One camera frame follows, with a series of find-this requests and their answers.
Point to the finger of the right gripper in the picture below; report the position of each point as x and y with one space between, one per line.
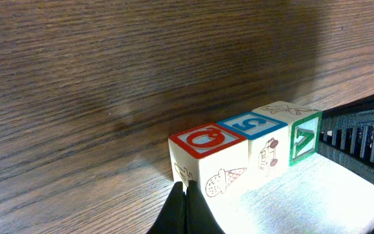
347 137

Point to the yellow sided picture block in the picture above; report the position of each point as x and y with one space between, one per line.
213 156

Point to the blue bordered wooden block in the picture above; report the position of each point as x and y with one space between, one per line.
267 144

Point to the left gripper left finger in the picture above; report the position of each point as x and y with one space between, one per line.
171 218

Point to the green V wooden block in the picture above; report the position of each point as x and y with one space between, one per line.
303 127

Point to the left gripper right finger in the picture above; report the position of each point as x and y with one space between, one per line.
199 218

